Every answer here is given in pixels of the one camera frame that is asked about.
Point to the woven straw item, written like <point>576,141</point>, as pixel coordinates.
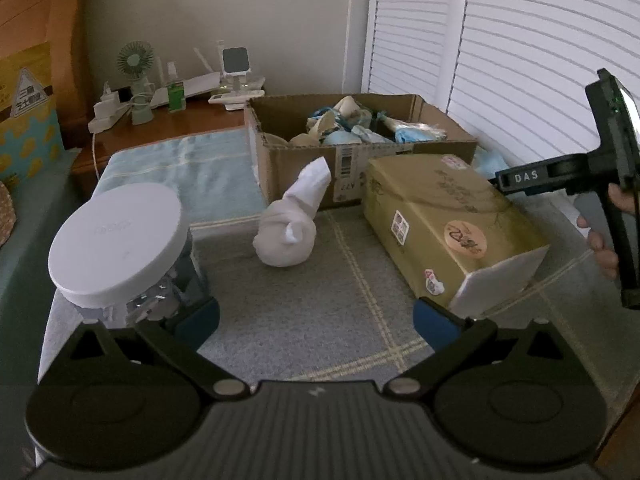
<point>6,215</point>

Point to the light blue blanket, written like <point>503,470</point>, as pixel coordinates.
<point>200,170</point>

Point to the light blue face mask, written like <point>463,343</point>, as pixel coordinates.
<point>490,162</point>

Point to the white power strip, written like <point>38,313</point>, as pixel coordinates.
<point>107,110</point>

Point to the yellow and teal paper bag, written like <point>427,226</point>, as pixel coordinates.
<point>30,135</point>

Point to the pale green desk fan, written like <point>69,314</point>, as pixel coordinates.
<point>135,60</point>

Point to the wooden headboard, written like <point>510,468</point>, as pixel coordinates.
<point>60,10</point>

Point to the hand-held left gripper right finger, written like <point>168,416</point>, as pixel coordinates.
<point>431,321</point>

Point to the white router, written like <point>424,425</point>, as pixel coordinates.
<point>195,85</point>

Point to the person's right hand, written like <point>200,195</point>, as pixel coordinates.
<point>602,255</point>

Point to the small white screen device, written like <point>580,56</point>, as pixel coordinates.
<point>232,60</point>

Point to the white folded cloth bunny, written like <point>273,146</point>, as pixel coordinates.
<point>280,240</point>

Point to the wide white louvered door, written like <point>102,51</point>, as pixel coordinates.
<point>540,50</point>

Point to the gold paper wrapped box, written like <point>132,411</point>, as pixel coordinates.
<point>425,200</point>

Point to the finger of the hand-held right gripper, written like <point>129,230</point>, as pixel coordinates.
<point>545,176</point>

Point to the clear jar with white lid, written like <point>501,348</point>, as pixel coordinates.
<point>115,245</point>

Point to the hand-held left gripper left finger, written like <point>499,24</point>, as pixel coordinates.
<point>200,321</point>

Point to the brown cardboard box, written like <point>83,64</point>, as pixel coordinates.
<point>280,170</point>

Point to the wooden nightstand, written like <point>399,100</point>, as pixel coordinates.
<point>150,125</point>

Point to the grey checked blanket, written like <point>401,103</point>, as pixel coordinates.
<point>300,310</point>

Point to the green liquid spray bottle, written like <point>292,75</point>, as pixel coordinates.
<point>176,97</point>

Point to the green bed sheet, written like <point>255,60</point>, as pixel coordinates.
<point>25,310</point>

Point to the narrow white louvered door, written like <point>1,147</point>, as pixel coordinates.
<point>415,25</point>

